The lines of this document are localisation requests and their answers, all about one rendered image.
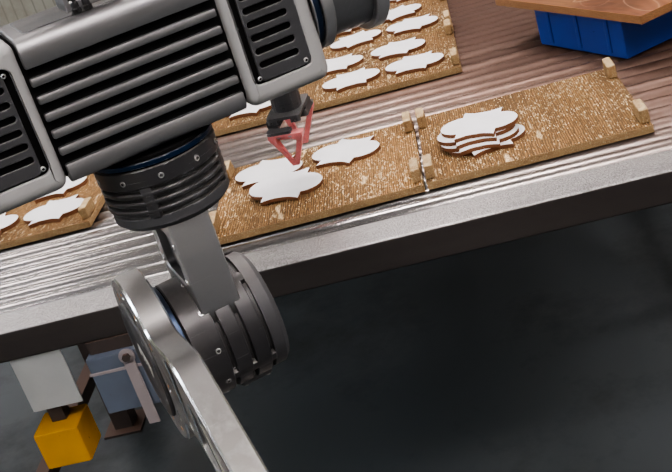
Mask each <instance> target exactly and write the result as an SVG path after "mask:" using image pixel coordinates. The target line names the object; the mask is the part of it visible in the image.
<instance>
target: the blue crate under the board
mask: <svg viewBox="0 0 672 472"><path fill-rule="evenodd" d="M534 11H535V16H536V21H537V25H538V30H539V34H540V39H541V43H542V44H545V45H551V46H556V47H562V48H568V49H573V50H579V51H585V52H590V53H596V54H602V55H607V56H613V57H619V58H624V59H629V58H631V57H633V56H635V55H637V54H639V53H641V52H644V51H646V50H648V49H650V48H652V47H654V46H656V45H658V44H660V43H662V42H664V41H666V40H668V39H671V38H672V11H670V12H668V13H666V14H663V15H661V16H659V17H657V18H655V19H653V20H651V21H649V22H646V23H644V24H642V25H641V24H634V23H626V22H619V21H611V20H604V19H596V18H589V17H581V16H574V15H566V14H559V13H551V12H544V11H536V10H534Z"/></svg>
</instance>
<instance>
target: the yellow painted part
mask: <svg viewBox="0 0 672 472"><path fill-rule="evenodd" d="M46 410H47V413H45V414H44V416H43V418H42V420H41V422H40V424H39V426H38V428H37V431H36V433H35V435H34V439H35V441H36V443H37V445H38V447H39V449H40V451H41V454H42V456H43V458H44V460H45V462H46V464H47V466H48V468H49V469H53V468H58V467H62V466H67V465H71V464H76V463H80V462H85V461H89V460H91V459H92V458H93V456H94V453H95V450H96V448H97V445H98V443H99V440H100V437H101V433H100V431H99V429H98V427H97V425H96V423H95V420H94V418H93V416H92V414H91V412H90V409H89V407H88V405H87V404H82V405H77V406H73V407H69V406H68V405H64V406H59V407H55V408H51V409H46Z"/></svg>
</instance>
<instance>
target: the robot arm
mask: <svg viewBox="0 0 672 472"><path fill-rule="evenodd" d="M270 103H271V107H272V108H271V110H270V112H269V114H268V116H267V118H266V125H267V128H268V131H267V133H266V135H267V138H268V141H269V142H270V143H271V144H273V145H274V146H275V147H276V148H277V149H278V150H279V151H280V152H281V153H282V154H283V155H284V156H285V157H286V159H287V160H288V161H289V162H290V163H291V164H292V165H293V166H294V165H299V164H300V161H301V152H302V144H303V143H308V141H309V134H310V127H311V121H312V115H313V109H314V102H313V99H310V96H308V93H304V94H300V93H299V90H298V89H296V90H294V91H291V92H289V93H287V94H284V95H282V96H279V97H277V98H275V99H272V100H270ZM303 116H306V124H305V131H304V128H297V126H296V124H295V123H294V122H298V121H301V117H303ZM283 120H285V122H286V123H287V125H288V126H289V127H284V128H280V127H281V125H282V122H283ZM291 138H292V139H293V140H294V139H295V140H296V154H295V158H293V157H292V155H291V154H290V153H289V152H288V150H287V149H286V148H285V147H284V145H283V144H282V143H281V142H280V140H285V139H291Z"/></svg>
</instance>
